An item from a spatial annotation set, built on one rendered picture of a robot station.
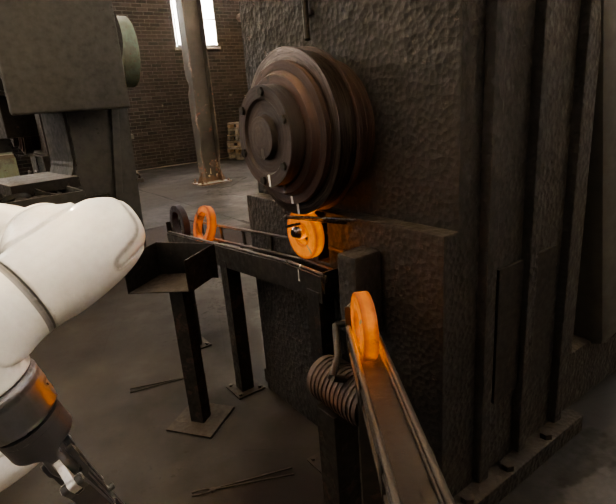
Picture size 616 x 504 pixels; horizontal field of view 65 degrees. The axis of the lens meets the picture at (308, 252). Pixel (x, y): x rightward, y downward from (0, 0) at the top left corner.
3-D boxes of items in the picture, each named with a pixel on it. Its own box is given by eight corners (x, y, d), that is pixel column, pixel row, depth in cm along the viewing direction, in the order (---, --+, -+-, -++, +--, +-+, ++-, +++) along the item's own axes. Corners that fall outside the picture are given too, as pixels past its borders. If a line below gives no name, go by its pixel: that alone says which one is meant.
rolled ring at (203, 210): (191, 243, 229) (197, 244, 231) (207, 248, 214) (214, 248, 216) (195, 204, 228) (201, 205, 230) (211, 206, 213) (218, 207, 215)
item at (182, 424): (183, 399, 212) (155, 242, 191) (236, 407, 204) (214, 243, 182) (154, 429, 194) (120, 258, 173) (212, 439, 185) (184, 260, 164)
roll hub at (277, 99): (298, 75, 124) (312, 184, 130) (246, 92, 146) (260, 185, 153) (279, 75, 121) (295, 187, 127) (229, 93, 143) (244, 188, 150)
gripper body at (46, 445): (61, 412, 54) (106, 463, 59) (48, 382, 61) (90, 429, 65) (-5, 461, 51) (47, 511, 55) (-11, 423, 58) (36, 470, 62)
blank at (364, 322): (370, 363, 115) (356, 365, 115) (360, 299, 120) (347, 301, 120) (383, 355, 101) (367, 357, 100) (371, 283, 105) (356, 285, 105)
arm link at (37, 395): (26, 344, 59) (55, 378, 62) (-51, 394, 55) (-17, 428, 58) (37, 373, 52) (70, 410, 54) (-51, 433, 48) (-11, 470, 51)
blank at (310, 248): (289, 226, 160) (281, 228, 159) (307, 197, 148) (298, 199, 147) (311, 265, 155) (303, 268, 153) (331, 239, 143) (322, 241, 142)
